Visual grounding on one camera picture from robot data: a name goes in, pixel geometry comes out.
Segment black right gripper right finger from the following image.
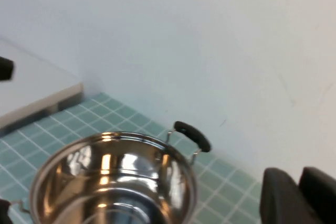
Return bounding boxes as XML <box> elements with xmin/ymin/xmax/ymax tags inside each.
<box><xmin>299</xmin><ymin>166</ymin><xmax>336</xmax><ymax>224</ymax></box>

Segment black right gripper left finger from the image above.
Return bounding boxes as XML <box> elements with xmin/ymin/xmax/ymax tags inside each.
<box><xmin>259</xmin><ymin>167</ymin><xmax>324</xmax><ymax>224</ymax></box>

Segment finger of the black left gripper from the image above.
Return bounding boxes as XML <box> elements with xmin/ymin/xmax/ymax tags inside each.
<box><xmin>0</xmin><ymin>56</ymin><xmax>15</xmax><ymax>82</ymax></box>

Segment white raised board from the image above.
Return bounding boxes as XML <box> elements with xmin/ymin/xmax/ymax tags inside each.
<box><xmin>0</xmin><ymin>37</ymin><xmax>84</xmax><ymax>132</ymax></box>

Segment stainless steel pot black handles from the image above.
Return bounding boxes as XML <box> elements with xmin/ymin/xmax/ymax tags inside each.
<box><xmin>0</xmin><ymin>121</ymin><xmax>212</xmax><ymax>224</ymax></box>

